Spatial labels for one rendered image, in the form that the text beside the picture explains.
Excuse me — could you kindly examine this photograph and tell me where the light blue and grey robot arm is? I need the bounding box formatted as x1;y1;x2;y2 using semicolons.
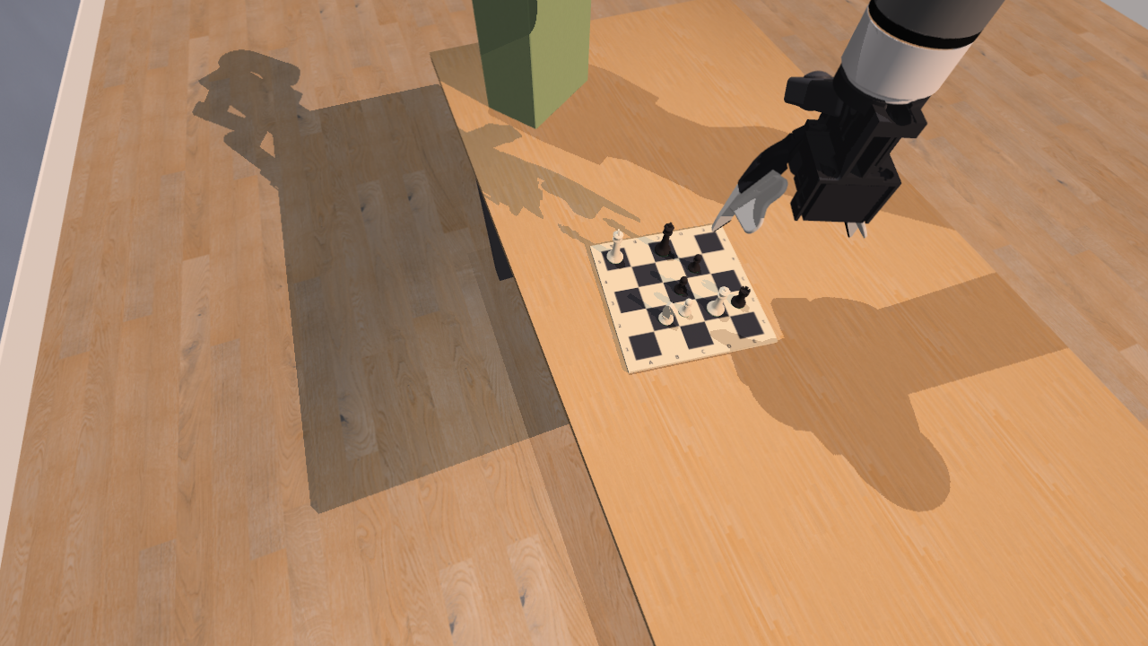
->
784;0;1005;117

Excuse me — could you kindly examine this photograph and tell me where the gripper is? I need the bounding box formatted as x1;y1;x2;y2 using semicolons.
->
711;64;931;238

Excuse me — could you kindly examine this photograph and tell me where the black and cream chessboard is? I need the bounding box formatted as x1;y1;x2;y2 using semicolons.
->
590;225;778;373

